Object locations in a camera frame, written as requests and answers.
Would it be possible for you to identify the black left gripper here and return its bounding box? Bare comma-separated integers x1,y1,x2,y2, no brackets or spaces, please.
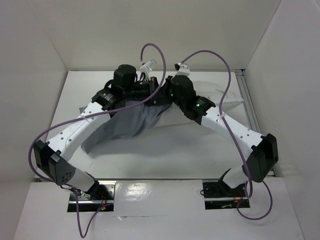
123,76,172,105

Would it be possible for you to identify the grey pillowcase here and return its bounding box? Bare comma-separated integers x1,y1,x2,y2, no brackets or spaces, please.
80,104,172,154

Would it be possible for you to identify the white pillow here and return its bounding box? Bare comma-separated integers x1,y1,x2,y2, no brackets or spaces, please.
155,81,244,127

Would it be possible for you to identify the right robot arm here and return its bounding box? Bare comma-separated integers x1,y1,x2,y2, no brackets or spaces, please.
161,75,279,196

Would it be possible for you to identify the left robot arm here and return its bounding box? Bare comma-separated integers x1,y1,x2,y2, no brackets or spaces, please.
30,64,170,200

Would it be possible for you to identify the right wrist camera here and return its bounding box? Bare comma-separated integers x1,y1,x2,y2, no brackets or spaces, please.
174,62,191,77

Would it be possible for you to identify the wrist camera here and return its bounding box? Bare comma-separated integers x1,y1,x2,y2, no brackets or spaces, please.
139,59,157,76
174,62,191,77

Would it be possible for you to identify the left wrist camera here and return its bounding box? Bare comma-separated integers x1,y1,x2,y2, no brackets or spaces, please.
139,59,157,76

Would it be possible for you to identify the aluminium frame rail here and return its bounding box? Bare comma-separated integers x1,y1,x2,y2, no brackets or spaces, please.
235,69,261,133

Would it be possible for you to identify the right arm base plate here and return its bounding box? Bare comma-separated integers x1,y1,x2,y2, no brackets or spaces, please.
200,180,251,210

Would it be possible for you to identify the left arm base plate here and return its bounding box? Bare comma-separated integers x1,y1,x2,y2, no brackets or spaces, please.
67,180,116,213

